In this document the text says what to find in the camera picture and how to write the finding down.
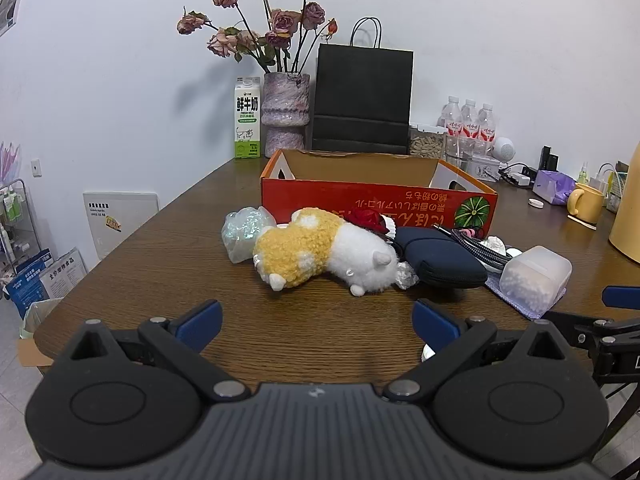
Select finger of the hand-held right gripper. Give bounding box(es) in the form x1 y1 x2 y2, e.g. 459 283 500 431
602 285 640 310
542 310 640 356

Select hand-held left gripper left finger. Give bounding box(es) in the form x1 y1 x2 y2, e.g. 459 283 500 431
70 299 251 403

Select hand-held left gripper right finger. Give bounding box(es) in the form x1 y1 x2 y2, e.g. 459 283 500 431
382 299 571 403

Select translucent cotton swab box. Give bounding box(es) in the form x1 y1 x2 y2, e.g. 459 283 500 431
500 245 572 313

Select navy zip pouch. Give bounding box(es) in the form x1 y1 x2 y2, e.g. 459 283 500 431
392 226 489 289

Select braided charging cable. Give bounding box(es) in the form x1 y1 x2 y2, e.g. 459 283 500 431
435 227 513 273

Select yellow and white plush toy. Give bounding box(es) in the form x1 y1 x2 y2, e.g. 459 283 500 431
252 207 401 297

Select red artificial rose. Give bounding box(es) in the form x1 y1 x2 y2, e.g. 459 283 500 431
345 208 391 235

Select red cardboard box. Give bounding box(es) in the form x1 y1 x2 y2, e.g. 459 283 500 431
260 148 499 241

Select wooden desktop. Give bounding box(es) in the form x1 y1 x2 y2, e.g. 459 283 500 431
34 152 640 480

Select purple cloth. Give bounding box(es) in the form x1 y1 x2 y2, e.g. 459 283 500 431
485 270 568 321

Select large yellow jug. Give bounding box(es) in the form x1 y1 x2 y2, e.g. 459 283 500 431
608 140 640 264

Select yellow mug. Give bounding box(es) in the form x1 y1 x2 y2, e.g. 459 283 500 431
567 183 606 225

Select iridescent plastic bag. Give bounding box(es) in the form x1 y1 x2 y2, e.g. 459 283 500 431
221 206 277 264

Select teal patterned box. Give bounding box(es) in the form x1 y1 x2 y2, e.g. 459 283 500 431
607 160 631 213

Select purple tissue pack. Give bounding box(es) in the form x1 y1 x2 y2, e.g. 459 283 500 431
532 170 576 205

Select white power strip with plugs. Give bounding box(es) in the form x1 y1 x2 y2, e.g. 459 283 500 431
500 162 535 189

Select blue and white boxes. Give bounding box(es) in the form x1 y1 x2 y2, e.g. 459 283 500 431
5 247 88 318

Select white patterned tin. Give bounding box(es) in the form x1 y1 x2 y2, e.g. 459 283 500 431
470 155 501 182

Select cardboard box with bag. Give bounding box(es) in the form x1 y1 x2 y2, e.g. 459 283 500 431
17 297 63 368

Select clear jar of pellets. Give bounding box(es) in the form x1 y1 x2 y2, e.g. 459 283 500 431
409 122 448 161

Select white round speaker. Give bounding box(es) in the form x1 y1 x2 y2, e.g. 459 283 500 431
492 136 518 163

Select water bottle red label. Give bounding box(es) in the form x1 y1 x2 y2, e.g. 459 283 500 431
477 103 497 157
460 99 480 157
442 96 463 156

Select green and white milk carton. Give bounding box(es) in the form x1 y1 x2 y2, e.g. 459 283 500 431
233 76 262 160

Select metal rack with bottles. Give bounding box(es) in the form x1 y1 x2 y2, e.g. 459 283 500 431
0 177 43 281

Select purple marbled vase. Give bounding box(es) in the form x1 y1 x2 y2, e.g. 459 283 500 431
261 72 311 151

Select black paper bag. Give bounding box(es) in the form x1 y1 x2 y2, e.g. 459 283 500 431
311 17 415 156

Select dried rose bouquet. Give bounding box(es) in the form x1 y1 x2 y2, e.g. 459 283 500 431
176 0 338 75

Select white charger with cable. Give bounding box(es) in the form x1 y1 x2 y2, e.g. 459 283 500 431
590 162 615 193

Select white wall panel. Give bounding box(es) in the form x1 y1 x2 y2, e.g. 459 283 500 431
82 191 161 261

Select pink wall decoration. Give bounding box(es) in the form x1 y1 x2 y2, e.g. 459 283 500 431
0 141 22 186

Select wall poster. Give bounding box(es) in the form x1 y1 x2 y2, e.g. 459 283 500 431
0 0 28 38

